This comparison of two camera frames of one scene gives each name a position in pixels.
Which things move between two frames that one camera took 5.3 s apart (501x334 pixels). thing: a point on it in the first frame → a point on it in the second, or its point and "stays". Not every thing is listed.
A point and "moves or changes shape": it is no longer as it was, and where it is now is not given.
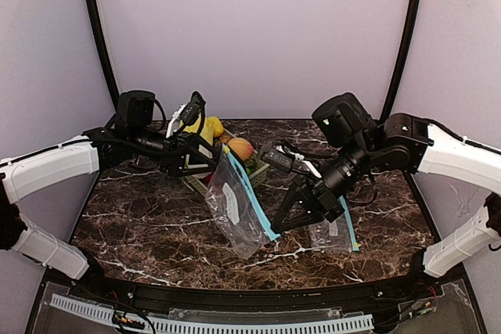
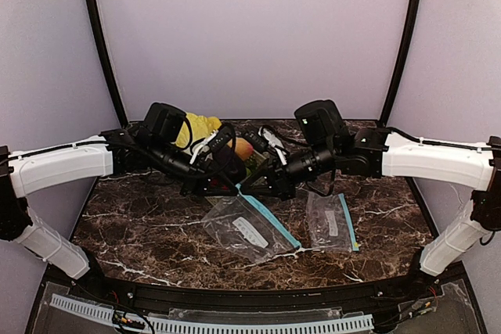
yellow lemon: [216, 125] stays
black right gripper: [318, 199] → [275, 181]
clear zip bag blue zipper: [236, 210] moves or changes shape
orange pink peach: [243, 149] stays
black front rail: [97, 287] stays
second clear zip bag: [337, 236] stays
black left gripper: [177, 155] → [206, 179]
